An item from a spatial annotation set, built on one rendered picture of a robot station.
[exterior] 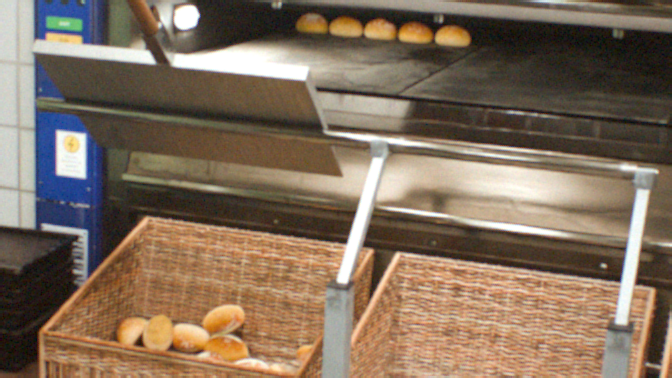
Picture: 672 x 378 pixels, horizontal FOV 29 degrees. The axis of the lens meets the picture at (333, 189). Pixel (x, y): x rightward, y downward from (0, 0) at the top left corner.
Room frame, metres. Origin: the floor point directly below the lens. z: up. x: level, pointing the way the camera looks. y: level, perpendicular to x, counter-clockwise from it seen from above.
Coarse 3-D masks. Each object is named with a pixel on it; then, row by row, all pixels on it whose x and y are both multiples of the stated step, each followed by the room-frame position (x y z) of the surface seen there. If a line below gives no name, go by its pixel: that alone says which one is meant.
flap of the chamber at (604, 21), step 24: (264, 0) 2.80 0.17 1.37; (288, 0) 2.64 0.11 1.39; (312, 0) 2.62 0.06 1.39; (336, 0) 2.60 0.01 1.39; (360, 0) 2.59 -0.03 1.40; (384, 0) 2.57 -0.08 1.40; (408, 0) 2.56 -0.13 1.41; (432, 0) 2.55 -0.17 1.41; (552, 24) 2.57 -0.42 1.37; (576, 24) 2.46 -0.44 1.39; (600, 24) 2.45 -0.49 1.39; (624, 24) 2.43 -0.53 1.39; (648, 24) 2.42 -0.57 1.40
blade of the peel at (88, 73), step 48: (48, 48) 2.43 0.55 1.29; (96, 48) 2.41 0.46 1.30; (96, 96) 2.51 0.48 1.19; (144, 96) 2.46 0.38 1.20; (192, 96) 2.42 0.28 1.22; (240, 96) 2.37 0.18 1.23; (288, 96) 2.33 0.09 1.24; (144, 144) 2.63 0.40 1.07; (192, 144) 2.58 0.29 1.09; (240, 144) 2.52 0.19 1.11; (288, 144) 2.47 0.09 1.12
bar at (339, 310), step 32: (192, 128) 2.45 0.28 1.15; (224, 128) 2.43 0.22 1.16; (256, 128) 2.41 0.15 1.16; (288, 128) 2.39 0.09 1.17; (320, 128) 2.39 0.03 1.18; (384, 160) 2.33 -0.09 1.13; (480, 160) 2.28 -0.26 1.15; (512, 160) 2.26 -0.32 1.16; (544, 160) 2.25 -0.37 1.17; (576, 160) 2.23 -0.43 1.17; (640, 192) 2.18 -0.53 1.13; (640, 224) 2.14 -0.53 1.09; (352, 256) 2.18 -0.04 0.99; (352, 288) 2.14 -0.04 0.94; (352, 320) 2.15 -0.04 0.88; (608, 320) 2.02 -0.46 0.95; (608, 352) 1.98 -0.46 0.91
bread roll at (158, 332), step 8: (152, 320) 2.71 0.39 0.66; (160, 320) 2.71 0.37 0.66; (168, 320) 2.71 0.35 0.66; (144, 328) 2.69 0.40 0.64; (152, 328) 2.69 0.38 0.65; (160, 328) 2.69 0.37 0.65; (168, 328) 2.69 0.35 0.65; (144, 336) 2.67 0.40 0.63; (152, 336) 2.67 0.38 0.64; (160, 336) 2.67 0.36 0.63; (168, 336) 2.68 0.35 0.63; (144, 344) 2.67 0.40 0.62; (152, 344) 2.65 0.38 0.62; (160, 344) 2.65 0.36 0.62; (168, 344) 2.67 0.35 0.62
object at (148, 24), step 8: (128, 0) 2.21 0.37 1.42; (136, 0) 2.22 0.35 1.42; (144, 0) 2.24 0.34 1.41; (136, 8) 2.23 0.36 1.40; (144, 8) 2.24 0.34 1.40; (136, 16) 2.25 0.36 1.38; (144, 16) 2.25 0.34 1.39; (152, 16) 2.27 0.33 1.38; (144, 24) 2.26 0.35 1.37; (152, 24) 2.27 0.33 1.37; (144, 32) 2.28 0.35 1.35; (152, 32) 2.28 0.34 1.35
